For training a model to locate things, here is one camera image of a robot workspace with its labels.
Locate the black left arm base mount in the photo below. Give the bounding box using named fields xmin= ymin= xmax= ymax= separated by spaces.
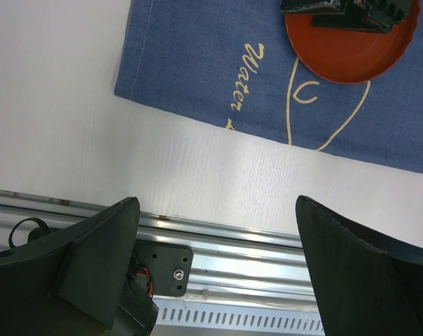
xmin=109 ymin=239 xmax=193 ymax=335

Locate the orange plastic plate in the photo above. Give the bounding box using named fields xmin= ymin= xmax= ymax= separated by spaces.
xmin=284 ymin=1 xmax=421 ymax=84

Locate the aluminium front rail base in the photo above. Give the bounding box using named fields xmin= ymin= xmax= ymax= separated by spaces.
xmin=0 ymin=190 xmax=317 ymax=312

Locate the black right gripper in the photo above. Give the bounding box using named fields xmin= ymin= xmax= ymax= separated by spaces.
xmin=279 ymin=0 xmax=412 ymax=34

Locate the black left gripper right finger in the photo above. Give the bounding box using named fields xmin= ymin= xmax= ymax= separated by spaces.
xmin=296 ymin=195 xmax=423 ymax=335

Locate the blue cloth placemat gold print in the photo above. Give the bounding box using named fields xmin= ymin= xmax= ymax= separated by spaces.
xmin=114 ymin=1 xmax=423 ymax=174

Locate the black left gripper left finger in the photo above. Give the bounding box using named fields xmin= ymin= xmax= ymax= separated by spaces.
xmin=0 ymin=197 xmax=140 ymax=335

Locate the slotted grey cable duct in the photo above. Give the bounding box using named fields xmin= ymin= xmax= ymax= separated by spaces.
xmin=154 ymin=297 xmax=325 ymax=335

